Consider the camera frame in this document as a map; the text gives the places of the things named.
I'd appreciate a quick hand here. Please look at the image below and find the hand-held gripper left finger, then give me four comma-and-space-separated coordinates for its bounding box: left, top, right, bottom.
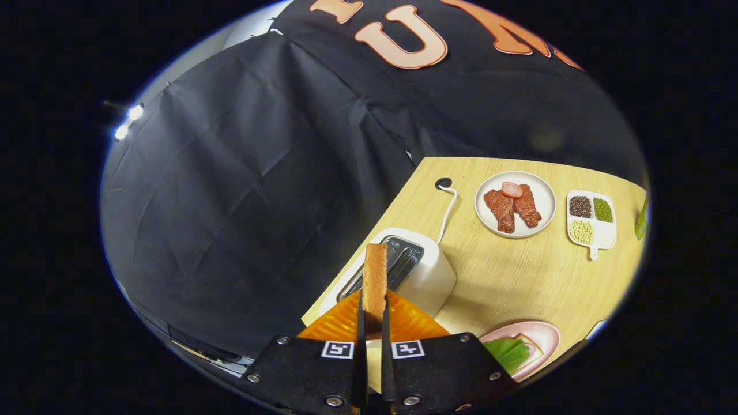
242, 288, 370, 415

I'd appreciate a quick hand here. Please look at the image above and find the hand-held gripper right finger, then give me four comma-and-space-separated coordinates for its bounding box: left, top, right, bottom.
379, 288, 519, 415

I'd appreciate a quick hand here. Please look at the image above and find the toasted bread slice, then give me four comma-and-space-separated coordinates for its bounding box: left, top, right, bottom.
362, 243, 389, 335

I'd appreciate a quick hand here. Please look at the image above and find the green lettuce leaf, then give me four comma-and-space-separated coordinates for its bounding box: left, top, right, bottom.
483, 338, 530, 376

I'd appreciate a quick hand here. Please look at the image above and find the white toaster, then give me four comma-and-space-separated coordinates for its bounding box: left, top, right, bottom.
319, 227, 458, 319

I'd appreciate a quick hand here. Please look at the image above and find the white bread slice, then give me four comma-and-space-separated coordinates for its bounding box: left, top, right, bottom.
510, 333, 544, 369

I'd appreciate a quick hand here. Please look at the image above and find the pink plate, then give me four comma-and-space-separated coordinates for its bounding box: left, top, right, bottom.
479, 320, 561, 383

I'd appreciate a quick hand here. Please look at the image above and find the brown meat piece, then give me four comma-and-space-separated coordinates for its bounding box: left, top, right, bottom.
483, 189, 516, 234
513, 184, 543, 228

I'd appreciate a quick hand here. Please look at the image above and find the black backdrop cloth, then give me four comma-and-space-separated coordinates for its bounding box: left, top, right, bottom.
99, 0, 649, 358

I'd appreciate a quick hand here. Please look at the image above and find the round beige plate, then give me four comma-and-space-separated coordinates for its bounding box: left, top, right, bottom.
475, 171, 558, 239

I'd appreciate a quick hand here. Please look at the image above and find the pile of yellow soybeans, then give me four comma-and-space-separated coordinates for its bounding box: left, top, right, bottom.
570, 220, 595, 246

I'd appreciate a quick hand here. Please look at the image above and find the white divided dish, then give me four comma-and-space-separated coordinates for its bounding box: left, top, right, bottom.
566, 190, 617, 261

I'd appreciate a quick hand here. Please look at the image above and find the silver bottle with green label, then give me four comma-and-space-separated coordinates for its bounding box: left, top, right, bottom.
635, 196, 650, 241

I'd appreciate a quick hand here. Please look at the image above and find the bright lamp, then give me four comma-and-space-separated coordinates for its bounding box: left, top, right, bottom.
112, 103, 145, 142

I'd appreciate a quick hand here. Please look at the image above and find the white toaster cable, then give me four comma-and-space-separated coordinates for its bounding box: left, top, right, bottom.
436, 186, 459, 245

